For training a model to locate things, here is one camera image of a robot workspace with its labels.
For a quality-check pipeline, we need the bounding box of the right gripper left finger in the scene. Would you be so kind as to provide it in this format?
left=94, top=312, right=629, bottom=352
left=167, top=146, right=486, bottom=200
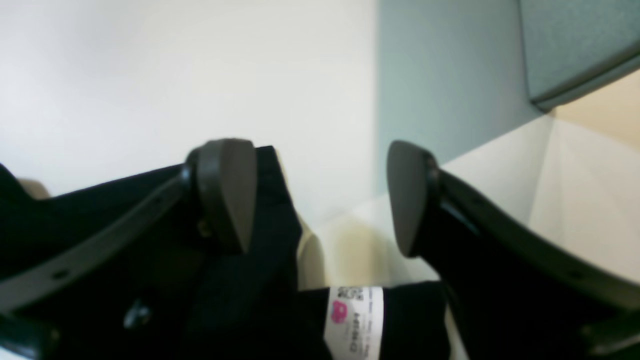
left=1, top=138, right=258, bottom=312

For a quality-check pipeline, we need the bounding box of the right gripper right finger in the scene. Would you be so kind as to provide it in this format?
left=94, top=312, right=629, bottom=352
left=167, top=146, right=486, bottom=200
left=386, top=140, right=640, bottom=360

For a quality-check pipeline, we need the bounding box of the black T-shirt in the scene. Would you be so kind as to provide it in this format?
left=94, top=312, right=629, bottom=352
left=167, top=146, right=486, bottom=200
left=1, top=146, right=451, bottom=360

